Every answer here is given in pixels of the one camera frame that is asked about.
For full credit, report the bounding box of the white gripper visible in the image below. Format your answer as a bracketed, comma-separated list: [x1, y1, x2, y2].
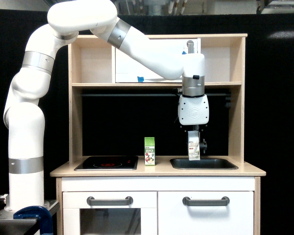
[178, 95, 209, 131]

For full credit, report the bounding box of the white milk carton box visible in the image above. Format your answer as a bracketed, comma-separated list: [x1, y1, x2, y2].
[188, 130, 200, 161]

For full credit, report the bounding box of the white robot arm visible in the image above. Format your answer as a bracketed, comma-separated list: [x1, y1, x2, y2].
[3, 0, 205, 212]

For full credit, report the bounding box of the grey toy sink basin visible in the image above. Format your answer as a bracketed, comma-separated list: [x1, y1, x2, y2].
[170, 158, 238, 170]

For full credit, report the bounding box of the grey toy faucet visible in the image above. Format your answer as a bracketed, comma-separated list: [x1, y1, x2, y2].
[197, 130, 207, 158]

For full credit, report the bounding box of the green juice carton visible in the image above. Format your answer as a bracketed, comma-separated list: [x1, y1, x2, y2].
[144, 137, 155, 166]

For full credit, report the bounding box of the black toy stove top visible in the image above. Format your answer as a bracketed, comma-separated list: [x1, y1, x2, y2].
[74, 156, 138, 171]

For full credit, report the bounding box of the white cabinet door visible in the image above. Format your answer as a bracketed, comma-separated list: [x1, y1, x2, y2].
[158, 191, 254, 235]

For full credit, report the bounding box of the white oven door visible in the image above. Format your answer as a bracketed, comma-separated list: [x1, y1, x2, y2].
[63, 191, 158, 235]

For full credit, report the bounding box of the blue clamp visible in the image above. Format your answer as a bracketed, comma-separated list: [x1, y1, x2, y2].
[13, 206, 53, 235]

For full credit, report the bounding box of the grey microwave door handle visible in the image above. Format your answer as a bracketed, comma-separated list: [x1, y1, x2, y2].
[187, 40, 194, 54]

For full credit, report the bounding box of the grey cabinet door handle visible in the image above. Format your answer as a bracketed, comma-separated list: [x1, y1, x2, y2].
[182, 196, 230, 207]

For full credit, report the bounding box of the wooden toy kitchen frame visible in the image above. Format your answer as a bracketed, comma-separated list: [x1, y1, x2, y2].
[51, 34, 265, 235]

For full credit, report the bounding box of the grey oven door handle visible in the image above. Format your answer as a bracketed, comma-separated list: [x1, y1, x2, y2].
[86, 196, 133, 206]

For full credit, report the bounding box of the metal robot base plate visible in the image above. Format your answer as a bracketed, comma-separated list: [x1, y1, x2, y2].
[0, 193, 60, 224]

